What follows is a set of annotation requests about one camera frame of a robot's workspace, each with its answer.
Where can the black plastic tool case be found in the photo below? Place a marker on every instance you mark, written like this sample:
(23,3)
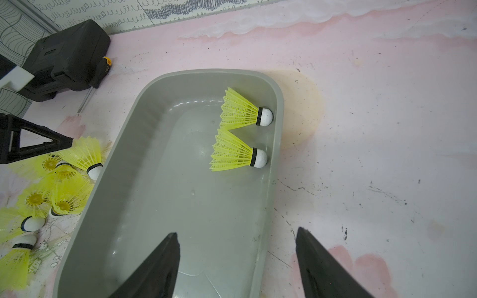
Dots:
(65,60)

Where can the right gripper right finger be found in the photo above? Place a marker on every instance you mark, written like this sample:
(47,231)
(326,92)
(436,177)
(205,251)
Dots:
(321,274)

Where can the black handled screwdriver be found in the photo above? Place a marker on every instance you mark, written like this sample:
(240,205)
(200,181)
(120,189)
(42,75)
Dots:
(101,71)

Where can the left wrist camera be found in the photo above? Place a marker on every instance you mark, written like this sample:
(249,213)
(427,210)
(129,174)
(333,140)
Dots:
(14,77)

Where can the yellow shuttlecock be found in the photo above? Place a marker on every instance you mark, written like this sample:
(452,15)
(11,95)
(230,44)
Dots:
(69,197)
(230,152)
(237,112)
(29,212)
(85,154)
(15,265)
(39,166)

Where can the grey plastic storage box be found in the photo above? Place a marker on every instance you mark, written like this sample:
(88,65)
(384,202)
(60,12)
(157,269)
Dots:
(157,180)

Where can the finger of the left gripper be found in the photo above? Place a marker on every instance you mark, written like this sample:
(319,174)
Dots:
(21,139)

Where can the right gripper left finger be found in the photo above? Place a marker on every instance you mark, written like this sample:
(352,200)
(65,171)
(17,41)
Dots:
(156,275)

